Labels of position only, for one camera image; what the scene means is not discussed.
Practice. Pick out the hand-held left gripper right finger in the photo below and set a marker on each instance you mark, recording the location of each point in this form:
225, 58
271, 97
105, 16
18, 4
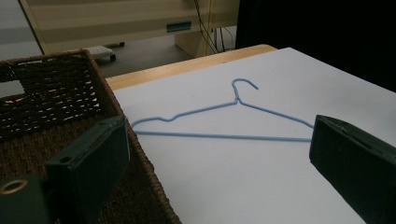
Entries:
355, 161

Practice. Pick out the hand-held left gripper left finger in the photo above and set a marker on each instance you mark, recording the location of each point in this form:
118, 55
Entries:
93, 161

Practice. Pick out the brown woven wicker basket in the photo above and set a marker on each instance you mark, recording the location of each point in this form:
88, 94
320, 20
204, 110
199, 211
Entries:
53, 93

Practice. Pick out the white wheeled base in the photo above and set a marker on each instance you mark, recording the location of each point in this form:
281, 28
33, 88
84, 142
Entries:
101, 52

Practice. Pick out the white table cover sheet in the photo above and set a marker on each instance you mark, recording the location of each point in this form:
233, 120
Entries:
243, 174

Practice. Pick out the black curtain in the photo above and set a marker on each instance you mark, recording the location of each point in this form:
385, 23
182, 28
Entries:
323, 31

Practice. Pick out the beige cabinet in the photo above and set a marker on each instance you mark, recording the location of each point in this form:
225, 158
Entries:
124, 21

